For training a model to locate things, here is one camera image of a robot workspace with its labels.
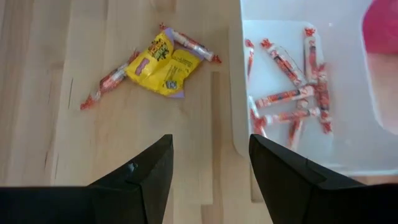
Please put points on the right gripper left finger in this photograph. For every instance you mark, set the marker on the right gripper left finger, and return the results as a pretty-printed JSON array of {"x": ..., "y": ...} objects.
[{"x": 77, "y": 205}]

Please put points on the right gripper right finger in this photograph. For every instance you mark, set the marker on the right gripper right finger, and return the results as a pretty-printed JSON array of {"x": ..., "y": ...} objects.
[{"x": 326, "y": 205}]

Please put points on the yellow Sour Patch candy bag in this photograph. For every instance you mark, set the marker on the yellow Sour Patch candy bag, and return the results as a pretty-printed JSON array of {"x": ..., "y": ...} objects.
[{"x": 161, "y": 68}]

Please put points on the white plastic bin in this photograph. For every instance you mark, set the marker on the white plastic bin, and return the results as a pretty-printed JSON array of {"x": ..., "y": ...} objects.
[{"x": 348, "y": 93}]

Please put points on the pink plastic bin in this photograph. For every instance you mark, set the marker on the pink plastic bin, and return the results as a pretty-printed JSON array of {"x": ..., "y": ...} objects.
[{"x": 382, "y": 28}]

